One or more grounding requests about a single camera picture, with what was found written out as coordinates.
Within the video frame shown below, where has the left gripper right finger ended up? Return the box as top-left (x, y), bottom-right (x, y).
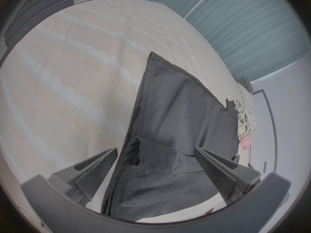
top-left (194, 147), bottom-right (262, 201)

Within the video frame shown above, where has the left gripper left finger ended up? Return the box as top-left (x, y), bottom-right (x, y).
top-left (51, 148), bottom-right (119, 202)

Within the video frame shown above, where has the black T-shirt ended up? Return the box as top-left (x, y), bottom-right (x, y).
top-left (100, 51), bottom-right (241, 221)

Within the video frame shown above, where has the bed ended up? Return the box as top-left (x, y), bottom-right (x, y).
top-left (0, 0), bottom-right (276, 224)

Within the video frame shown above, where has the pink garment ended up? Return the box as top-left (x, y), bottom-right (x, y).
top-left (239, 134), bottom-right (252, 150)

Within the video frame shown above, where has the white printed garment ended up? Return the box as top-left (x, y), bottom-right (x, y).
top-left (234, 101), bottom-right (253, 139)

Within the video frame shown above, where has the white printed pillow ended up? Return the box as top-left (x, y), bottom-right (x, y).
top-left (237, 83), bottom-right (257, 132)

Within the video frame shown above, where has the grey bedside table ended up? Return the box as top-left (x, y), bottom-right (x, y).
top-left (232, 73), bottom-right (253, 92)

